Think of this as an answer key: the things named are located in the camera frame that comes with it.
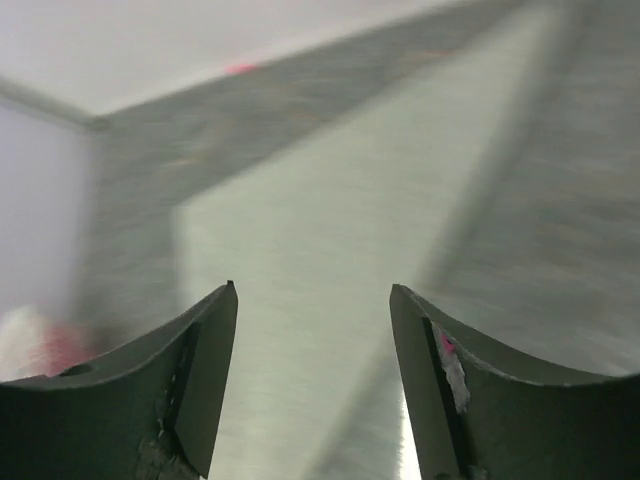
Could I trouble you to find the grey-green cloth napkin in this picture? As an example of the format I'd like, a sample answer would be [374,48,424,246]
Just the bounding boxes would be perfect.
[174,4,560,479]

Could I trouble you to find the white plastic laundry basket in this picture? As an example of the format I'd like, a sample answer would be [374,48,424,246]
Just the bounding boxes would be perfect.
[0,306,53,382]

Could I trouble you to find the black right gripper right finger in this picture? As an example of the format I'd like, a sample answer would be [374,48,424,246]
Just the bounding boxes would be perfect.
[389,284,639,479]

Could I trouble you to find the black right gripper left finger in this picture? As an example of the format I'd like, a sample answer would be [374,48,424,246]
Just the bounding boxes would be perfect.
[1,282,238,480]

